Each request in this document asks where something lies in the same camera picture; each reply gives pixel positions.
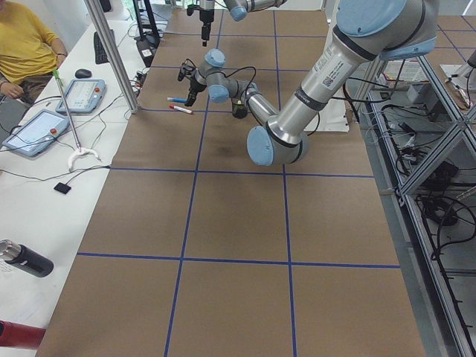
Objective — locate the small black square pad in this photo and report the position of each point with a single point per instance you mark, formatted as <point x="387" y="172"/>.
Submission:
<point x="62" y="188"/>

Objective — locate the black mesh pen cup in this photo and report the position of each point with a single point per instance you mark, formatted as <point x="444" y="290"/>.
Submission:
<point x="239" y="109"/>

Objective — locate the reacher grabber tool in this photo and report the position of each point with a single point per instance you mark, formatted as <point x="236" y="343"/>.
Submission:
<point x="80" y="150"/>

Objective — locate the black monitor stand base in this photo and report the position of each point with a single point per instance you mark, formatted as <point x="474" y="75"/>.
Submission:
<point x="147" y="46"/>

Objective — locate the person in yellow shirt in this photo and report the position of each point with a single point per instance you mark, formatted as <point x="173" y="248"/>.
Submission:
<point x="30" y="52"/>

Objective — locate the blue marker pen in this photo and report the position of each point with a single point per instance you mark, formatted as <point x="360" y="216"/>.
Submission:
<point x="177" y="100"/>

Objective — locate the near teach pendant tablet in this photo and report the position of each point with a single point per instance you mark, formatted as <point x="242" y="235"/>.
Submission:
<point x="37" y="134"/>

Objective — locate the black keyboard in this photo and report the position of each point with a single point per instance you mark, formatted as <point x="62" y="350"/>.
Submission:
<point x="100" y="55"/>

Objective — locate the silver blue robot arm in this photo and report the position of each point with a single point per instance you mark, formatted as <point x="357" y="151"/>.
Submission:
<point x="238" y="10"/>
<point x="364" y="30"/>

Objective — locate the black computer mouse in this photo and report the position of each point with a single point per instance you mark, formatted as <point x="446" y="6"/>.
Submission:
<point x="83" y="73"/>

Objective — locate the aluminium frame post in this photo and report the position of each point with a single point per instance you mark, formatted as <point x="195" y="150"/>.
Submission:
<point x="104" y="32"/>

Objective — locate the brown paper table cover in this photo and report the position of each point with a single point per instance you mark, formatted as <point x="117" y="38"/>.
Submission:
<point x="193" y="250"/>

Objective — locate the red bottle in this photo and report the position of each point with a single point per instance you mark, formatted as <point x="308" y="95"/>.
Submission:
<point x="21" y="336"/>

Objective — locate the aluminium frame rack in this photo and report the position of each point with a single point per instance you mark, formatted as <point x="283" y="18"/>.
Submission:
<point x="422" y="114"/>

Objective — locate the far teach pendant tablet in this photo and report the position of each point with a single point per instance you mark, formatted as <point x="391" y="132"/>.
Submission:
<point x="84" y="95"/>

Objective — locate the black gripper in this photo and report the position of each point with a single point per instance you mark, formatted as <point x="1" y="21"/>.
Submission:
<point x="204" y="16"/>
<point x="194" y="86"/>

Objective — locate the teach pendant tablet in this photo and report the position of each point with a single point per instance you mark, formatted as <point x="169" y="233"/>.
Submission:
<point x="84" y="95"/>
<point x="37" y="134"/>

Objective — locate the black thermos bottle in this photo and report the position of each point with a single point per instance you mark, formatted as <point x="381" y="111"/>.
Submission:
<point x="25" y="259"/>

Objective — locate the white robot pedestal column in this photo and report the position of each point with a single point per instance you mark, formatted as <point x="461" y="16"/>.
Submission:
<point x="332" y="118"/>

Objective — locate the red marker pen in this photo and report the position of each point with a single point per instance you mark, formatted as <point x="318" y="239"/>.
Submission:
<point x="180" y="109"/>

